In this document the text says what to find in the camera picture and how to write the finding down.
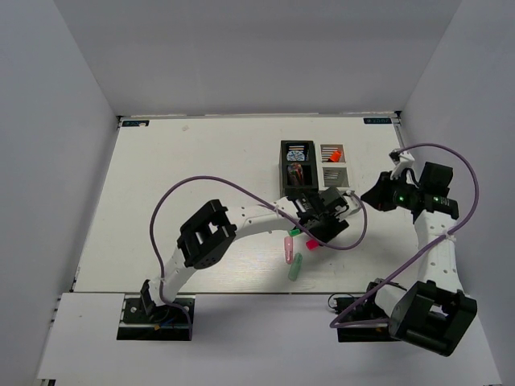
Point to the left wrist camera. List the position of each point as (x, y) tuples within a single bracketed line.
[(353, 204)]

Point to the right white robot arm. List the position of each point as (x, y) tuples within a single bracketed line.
[(434, 313)]

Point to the orange cap black highlighter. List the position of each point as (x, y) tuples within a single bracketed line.
[(335, 157)]

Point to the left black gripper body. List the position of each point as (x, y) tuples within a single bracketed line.
[(322, 219)]

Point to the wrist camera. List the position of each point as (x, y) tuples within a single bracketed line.
[(353, 204), (402, 160)]

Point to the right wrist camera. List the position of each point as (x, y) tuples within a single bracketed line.
[(402, 160)]

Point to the right blue table label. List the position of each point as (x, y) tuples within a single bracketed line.
[(377, 120)]

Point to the white metal organizer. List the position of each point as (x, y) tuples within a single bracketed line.
[(338, 175)]

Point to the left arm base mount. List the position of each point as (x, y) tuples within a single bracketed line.
[(165, 324)]

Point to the pink translucent eraser pen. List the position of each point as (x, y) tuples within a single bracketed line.
[(289, 249)]

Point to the left blue table label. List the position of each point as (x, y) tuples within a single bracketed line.
[(135, 123)]

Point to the green translucent eraser pen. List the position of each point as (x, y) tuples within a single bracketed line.
[(295, 267)]

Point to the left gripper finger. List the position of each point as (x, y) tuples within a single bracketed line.
[(322, 234), (337, 227)]

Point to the pink cap black highlighter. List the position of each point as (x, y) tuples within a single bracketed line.
[(312, 245)]

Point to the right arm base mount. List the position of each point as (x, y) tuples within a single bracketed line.
[(359, 331)]

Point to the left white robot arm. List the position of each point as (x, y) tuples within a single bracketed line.
[(207, 235)]

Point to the black metal organizer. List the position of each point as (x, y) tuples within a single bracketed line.
[(309, 169)]

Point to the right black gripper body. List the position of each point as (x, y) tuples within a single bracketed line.
[(403, 192)]

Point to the blue table label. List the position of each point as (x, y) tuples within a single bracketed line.
[(135, 123), (377, 120)]

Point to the pink-capped crayon tube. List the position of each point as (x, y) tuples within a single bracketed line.
[(295, 174)]

